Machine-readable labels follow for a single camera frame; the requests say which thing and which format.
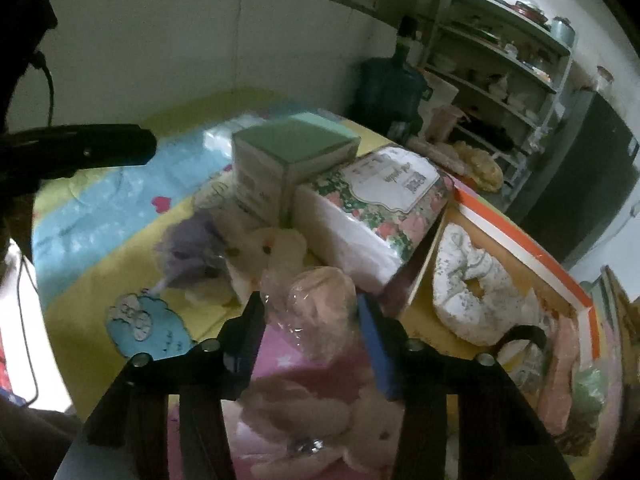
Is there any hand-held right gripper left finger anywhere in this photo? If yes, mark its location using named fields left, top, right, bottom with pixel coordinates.
left=82, top=291, right=268, bottom=480

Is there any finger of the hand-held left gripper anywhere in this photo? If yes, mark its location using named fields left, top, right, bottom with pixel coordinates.
left=0, top=124, right=157, bottom=182

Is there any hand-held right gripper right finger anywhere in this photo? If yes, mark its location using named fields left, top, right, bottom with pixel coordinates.
left=356, top=294, right=576, bottom=480

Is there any pink plastic-wrapped towel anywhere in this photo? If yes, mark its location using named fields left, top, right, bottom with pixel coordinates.
left=262, top=266, right=372, bottom=367

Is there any wood-print tray with orange rim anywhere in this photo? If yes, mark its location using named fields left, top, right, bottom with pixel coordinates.
left=397, top=180, right=616, bottom=461

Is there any pink plush bunny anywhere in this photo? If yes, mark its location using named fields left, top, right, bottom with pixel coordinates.
left=235, top=350, right=417, bottom=480

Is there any cream plush bunny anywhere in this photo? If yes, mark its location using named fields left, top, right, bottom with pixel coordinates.
left=220, top=226, right=309, bottom=307

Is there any purple plush toy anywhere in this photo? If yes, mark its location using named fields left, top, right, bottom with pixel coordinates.
left=152, top=210, right=237, bottom=302

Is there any white plastic packet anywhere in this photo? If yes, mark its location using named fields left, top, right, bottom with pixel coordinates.
left=202, top=115, right=267, bottom=162

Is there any floral tissue pack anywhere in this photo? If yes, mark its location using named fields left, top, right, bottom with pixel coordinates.
left=291, top=146, right=455, bottom=297

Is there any green and white box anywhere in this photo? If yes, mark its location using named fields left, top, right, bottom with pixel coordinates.
left=231, top=114, right=362, bottom=227

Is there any blue water jug with pump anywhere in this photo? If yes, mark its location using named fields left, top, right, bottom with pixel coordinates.
left=350, top=16, right=434, bottom=137

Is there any dark refrigerator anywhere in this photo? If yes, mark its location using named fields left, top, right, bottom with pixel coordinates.
left=517, top=87, right=640, bottom=268

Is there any white metal shelf rack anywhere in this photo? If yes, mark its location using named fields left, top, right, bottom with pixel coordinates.
left=422, top=0, right=576, bottom=187

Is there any teal pot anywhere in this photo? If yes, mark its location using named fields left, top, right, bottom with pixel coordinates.
left=550, top=16, right=577, bottom=49

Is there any red pot with glass lid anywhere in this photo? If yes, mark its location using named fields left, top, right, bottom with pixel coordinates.
left=515, top=0, right=549, bottom=22

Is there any black cable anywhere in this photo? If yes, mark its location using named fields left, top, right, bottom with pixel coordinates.
left=29, top=50, right=55, bottom=128

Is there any white speckled ring cushion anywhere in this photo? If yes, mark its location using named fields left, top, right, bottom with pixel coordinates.
left=431, top=222, right=547, bottom=347

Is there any printed pouch with black handle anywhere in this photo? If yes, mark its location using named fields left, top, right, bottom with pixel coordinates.
left=492, top=325, right=549, bottom=407

